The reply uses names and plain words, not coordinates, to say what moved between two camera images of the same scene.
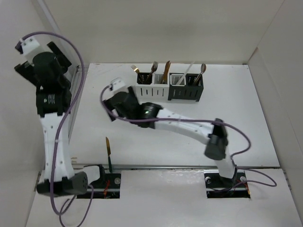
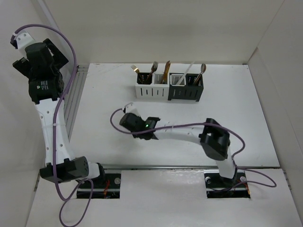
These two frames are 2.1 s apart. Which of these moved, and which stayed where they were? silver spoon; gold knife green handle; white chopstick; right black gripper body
Moved: right black gripper body
Stayed: gold knife green handle; silver spoon; white chopstick
